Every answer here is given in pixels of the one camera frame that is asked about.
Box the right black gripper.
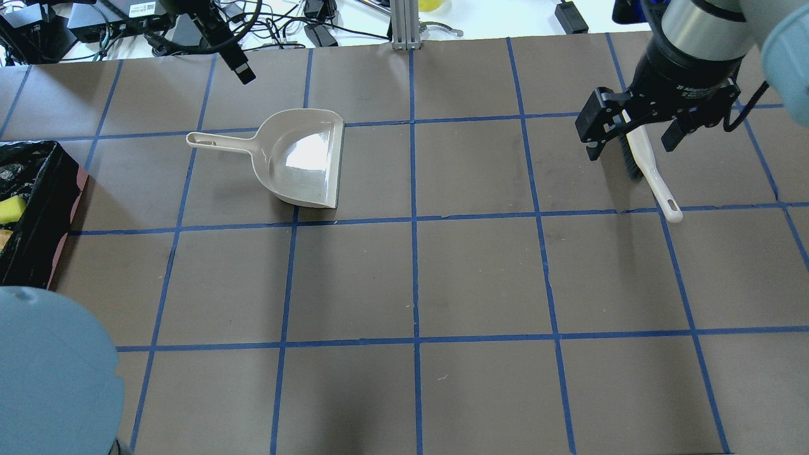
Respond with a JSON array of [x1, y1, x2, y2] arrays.
[[575, 38, 741, 162]]

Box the white hand brush black bristles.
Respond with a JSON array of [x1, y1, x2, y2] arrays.
[[619, 126, 684, 224]]

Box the beige plastic dustpan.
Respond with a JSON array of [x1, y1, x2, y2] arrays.
[[186, 107, 346, 209]]

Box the yellow sponge block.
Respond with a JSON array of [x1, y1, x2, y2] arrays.
[[0, 195, 27, 224]]

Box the toy croissant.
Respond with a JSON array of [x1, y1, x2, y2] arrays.
[[0, 229, 14, 251]]

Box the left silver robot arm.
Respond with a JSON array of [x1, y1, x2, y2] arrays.
[[2, 33, 648, 454]]

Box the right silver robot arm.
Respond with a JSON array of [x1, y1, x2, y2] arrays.
[[625, 1, 807, 152]]

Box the black trash bag bin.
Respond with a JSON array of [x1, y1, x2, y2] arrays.
[[1, 140, 88, 289]]

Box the black power adapter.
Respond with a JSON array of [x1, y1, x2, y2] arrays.
[[554, 1, 589, 35]]

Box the aluminium frame post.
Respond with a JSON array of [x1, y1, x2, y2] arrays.
[[390, 0, 422, 50]]

